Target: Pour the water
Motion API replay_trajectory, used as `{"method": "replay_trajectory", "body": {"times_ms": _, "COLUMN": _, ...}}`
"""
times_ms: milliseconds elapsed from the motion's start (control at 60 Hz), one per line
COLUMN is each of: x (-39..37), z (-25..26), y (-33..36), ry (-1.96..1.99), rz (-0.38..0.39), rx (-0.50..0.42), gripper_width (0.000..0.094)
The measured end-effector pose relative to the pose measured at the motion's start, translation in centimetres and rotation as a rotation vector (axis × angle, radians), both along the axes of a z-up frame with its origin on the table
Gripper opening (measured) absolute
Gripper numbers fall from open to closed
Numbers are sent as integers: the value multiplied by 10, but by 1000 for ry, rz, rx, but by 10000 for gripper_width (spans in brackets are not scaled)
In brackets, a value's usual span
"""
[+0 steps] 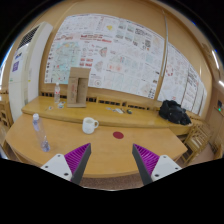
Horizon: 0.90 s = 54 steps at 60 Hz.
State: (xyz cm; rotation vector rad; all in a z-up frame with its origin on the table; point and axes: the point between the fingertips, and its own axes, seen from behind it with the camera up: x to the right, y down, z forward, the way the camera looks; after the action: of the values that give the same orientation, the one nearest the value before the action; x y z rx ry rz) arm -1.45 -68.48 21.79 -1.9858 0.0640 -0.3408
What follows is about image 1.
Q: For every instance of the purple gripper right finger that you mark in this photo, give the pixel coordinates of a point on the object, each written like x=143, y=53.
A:
x=151, y=166

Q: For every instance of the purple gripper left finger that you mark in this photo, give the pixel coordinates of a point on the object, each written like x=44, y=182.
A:
x=70, y=166

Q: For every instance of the clear plastic water bottle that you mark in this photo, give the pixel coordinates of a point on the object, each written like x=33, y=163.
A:
x=40, y=132

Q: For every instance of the white ceramic mug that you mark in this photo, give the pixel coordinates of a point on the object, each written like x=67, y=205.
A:
x=89, y=125

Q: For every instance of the red round coaster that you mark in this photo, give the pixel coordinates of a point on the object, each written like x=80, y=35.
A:
x=118, y=135

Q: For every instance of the wooden chair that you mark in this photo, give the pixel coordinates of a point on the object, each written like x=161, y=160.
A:
x=196, y=142

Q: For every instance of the black backpack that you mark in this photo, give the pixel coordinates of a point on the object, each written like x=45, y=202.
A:
x=172, y=111

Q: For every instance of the brown cardboard box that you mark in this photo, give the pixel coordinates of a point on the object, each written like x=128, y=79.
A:
x=77, y=87

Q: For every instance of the small bottle with red label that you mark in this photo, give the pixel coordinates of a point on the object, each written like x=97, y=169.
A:
x=57, y=93

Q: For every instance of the white standing air conditioner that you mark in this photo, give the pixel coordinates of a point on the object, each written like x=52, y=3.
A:
x=25, y=68

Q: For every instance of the right white wall poster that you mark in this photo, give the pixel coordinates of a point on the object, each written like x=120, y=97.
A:
x=182, y=83

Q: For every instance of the large white wall poster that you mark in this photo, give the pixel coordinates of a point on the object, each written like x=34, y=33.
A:
x=120, y=54

